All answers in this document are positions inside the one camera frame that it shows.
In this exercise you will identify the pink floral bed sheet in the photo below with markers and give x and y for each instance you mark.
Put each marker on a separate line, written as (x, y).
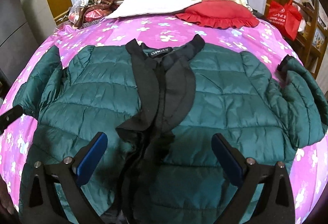
(309, 169)

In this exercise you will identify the clear plastic bag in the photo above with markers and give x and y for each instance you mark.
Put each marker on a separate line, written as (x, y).
(76, 11)

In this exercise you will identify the white pillow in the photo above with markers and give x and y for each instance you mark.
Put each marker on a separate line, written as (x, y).
(130, 8)

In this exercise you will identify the wooden chair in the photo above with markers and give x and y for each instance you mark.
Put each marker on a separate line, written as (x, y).
(311, 44)

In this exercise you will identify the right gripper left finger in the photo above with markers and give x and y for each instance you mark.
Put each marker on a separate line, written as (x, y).
(42, 204)

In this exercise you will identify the grey wardrobe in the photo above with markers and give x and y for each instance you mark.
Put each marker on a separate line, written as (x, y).
(25, 25)

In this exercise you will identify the red shopping bag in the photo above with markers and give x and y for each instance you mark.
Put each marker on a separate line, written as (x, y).
(286, 18)

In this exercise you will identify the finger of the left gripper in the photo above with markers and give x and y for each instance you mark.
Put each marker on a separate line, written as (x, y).
(9, 117)

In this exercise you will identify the red ruffled cushion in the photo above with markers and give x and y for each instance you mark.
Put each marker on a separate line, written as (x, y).
(219, 14)

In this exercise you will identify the dark green puffer jacket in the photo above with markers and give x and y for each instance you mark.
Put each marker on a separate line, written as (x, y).
(160, 110)

